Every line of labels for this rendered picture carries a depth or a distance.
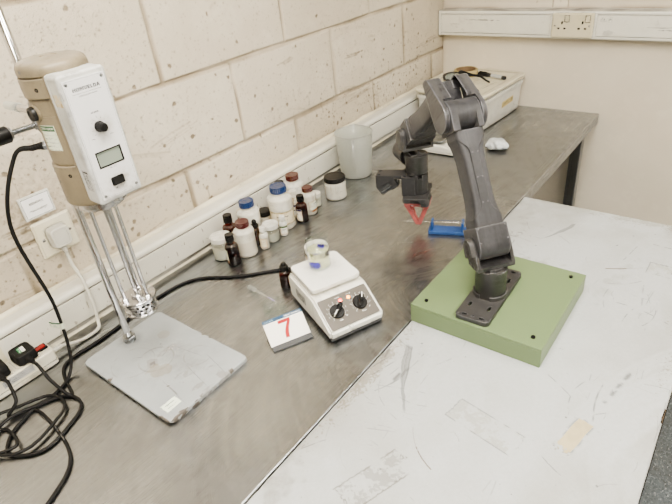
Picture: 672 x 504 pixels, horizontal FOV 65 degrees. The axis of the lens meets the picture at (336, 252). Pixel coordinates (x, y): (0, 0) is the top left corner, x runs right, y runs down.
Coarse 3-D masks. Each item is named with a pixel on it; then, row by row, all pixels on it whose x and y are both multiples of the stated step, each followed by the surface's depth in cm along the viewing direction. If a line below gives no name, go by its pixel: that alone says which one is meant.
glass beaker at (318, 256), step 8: (312, 232) 118; (320, 232) 119; (304, 240) 116; (312, 240) 119; (320, 240) 119; (312, 248) 115; (320, 248) 115; (328, 248) 117; (312, 256) 116; (320, 256) 116; (328, 256) 117; (312, 264) 117; (320, 264) 117; (328, 264) 118
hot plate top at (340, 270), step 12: (336, 252) 124; (300, 264) 121; (336, 264) 120; (348, 264) 119; (300, 276) 117; (312, 276) 117; (324, 276) 116; (336, 276) 116; (348, 276) 115; (312, 288) 113; (324, 288) 113
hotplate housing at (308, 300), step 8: (296, 280) 119; (352, 280) 117; (360, 280) 117; (296, 288) 120; (304, 288) 116; (336, 288) 115; (344, 288) 115; (368, 288) 116; (296, 296) 122; (304, 296) 116; (312, 296) 113; (320, 296) 113; (328, 296) 113; (304, 304) 118; (312, 304) 113; (376, 304) 114; (312, 312) 115; (320, 312) 111; (320, 320) 112; (360, 320) 112; (368, 320) 112; (376, 320) 114; (328, 328) 110; (344, 328) 110; (352, 328) 111; (360, 328) 113; (328, 336) 110; (336, 336) 110; (344, 336) 111
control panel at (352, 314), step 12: (360, 288) 115; (324, 300) 113; (336, 300) 113; (348, 300) 113; (372, 300) 114; (324, 312) 111; (348, 312) 112; (360, 312) 112; (372, 312) 113; (336, 324) 110; (348, 324) 111
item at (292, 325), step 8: (280, 320) 113; (288, 320) 114; (296, 320) 114; (304, 320) 114; (272, 328) 112; (280, 328) 113; (288, 328) 113; (296, 328) 113; (304, 328) 114; (272, 336) 112; (280, 336) 112; (288, 336) 112
